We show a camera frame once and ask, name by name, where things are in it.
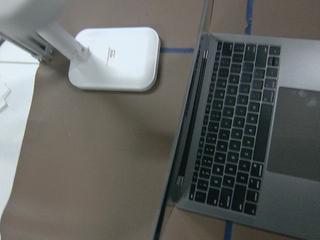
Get grey laptop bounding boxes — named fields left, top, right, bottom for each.
left=152, top=0, right=320, bottom=240

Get white side table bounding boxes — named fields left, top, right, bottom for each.
left=0, top=40, right=39, bottom=212

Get white desk lamp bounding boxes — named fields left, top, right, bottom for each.
left=0, top=0, right=161, bottom=92

